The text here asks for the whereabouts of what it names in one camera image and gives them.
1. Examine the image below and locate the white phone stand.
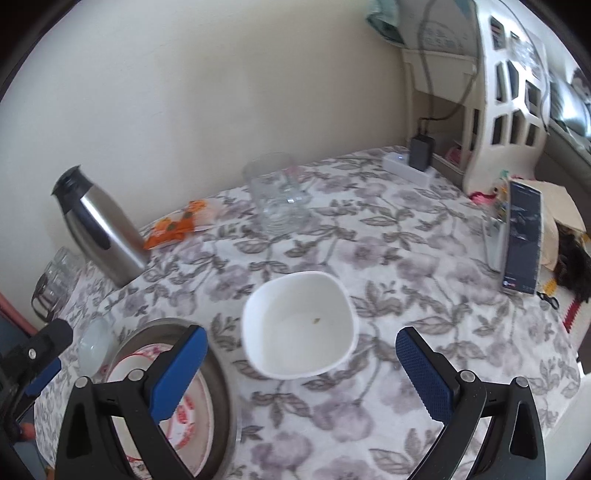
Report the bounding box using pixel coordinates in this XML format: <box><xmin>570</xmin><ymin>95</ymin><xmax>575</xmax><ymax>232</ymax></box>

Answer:
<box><xmin>482</xmin><ymin>215</ymin><xmax>509</xmax><ymax>273</ymax></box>

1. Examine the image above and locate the teal bag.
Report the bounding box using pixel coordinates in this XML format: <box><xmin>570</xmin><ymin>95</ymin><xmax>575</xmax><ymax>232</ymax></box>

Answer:
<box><xmin>367</xmin><ymin>0</ymin><xmax>407</xmax><ymax>47</ymax></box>

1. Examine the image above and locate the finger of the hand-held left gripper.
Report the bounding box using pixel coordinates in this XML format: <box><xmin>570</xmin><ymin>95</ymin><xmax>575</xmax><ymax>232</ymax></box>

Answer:
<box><xmin>0</xmin><ymin>318</ymin><xmax>75</xmax><ymax>416</ymax></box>

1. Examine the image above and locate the stainless steel plate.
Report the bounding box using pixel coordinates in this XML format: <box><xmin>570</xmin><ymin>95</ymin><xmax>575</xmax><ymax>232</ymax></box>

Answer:
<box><xmin>105</xmin><ymin>318</ymin><xmax>242</xmax><ymax>480</ymax></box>

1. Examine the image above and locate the white square bowl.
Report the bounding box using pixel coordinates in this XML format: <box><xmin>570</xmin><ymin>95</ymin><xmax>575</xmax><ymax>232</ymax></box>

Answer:
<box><xmin>241</xmin><ymin>271</ymin><xmax>360</xmax><ymax>381</ymax></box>

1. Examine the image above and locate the dark cloth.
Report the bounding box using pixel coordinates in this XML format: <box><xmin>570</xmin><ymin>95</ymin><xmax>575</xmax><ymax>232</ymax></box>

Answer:
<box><xmin>551</xmin><ymin>222</ymin><xmax>591</xmax><ymax>301</ymax></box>

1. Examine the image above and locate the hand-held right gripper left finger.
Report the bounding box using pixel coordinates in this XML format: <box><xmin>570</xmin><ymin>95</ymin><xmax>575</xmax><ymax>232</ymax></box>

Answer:
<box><xmin>54</xmin><ymin>324</ymin><xmax>211</xmax><ymax>480</ymax></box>

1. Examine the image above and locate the smartphone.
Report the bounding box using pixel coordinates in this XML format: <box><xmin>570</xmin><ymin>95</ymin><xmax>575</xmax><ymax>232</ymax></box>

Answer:
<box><xmin>501</xmin><ymin>180</ymin><xmax>542</xmax><ymax>296</ymax></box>

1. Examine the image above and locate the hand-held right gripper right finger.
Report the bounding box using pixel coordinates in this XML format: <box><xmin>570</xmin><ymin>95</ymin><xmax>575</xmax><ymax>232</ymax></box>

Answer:
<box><xmin>394</xmin><ymin>326</ymin><xmax>543</xmax><ymax>480</ymax></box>

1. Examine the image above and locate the white cut-out shelf unit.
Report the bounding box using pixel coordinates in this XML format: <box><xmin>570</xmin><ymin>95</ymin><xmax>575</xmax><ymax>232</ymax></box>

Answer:
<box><xmin>401</xmin><ymin>0</ymin><xmax>550</xmax><ymax>195</ymax></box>

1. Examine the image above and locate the small red rimmed bowl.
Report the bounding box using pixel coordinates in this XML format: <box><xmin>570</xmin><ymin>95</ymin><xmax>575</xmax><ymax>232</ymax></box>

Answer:
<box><xmin>107</xmin><ymin>344</ymin><xmax>215</xmax><ymax>476</ymax></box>

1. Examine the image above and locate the beige cloth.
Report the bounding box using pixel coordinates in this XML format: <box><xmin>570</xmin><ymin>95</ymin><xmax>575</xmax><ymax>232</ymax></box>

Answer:
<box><xmin>531</xmin><ymin>180</ymin><xmax>585</xmax><ymax>271</ymax></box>

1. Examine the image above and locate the clear glass mug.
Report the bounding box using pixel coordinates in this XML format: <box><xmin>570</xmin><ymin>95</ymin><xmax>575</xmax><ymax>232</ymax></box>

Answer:
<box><xmin>243</xmin><ymin>152</ymin><xmax>312</xmax><ymax>235</ymax></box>

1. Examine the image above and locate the black charger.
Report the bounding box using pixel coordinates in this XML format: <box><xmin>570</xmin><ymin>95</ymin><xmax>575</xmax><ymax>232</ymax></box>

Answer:
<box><xmin>409</xmin><ymin>136</ymin><xmax>435</xmax><ymax>172</ymax></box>

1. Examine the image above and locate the stainless steel thermos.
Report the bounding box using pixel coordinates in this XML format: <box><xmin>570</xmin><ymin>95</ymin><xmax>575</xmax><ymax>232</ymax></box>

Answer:
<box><xmin>51</xmin><ymin>165</ymin><xmax>152</xmax><ymax>288</ymax></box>

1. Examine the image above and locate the small clear glass bowl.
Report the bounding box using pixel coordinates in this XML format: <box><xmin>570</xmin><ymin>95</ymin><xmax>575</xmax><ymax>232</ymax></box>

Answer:
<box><xmin>76</xmin><ymin>316</ymin><xmax>116</xmax><ymax>377</ymax></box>

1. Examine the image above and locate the orange snack packet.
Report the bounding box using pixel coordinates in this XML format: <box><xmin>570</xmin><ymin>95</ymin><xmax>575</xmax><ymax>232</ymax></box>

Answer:
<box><xmin>143</xmin><ymin>198</ymin><xmax>222</xmax><ymax>251</ymax></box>

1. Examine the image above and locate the white power strip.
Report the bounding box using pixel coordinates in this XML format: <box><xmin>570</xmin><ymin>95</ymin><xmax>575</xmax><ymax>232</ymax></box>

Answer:
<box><xmin>381</xmin><ymin>152</ymin><xmax>437</xmax><ymax>188</ymax></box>

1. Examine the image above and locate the black charger cable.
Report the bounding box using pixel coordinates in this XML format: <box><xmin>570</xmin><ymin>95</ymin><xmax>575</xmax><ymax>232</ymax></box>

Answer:
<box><xmin>418</xmin><ymin>0</ymin><xmax>481</xmax><ymax>139</ymax></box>

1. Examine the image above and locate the dark blue object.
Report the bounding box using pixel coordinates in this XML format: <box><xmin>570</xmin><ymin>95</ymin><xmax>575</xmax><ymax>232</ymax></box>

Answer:
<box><xmin>0</xmin><ymin>295</ymin><xmax>38</xmax><ymax>352</ymax></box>

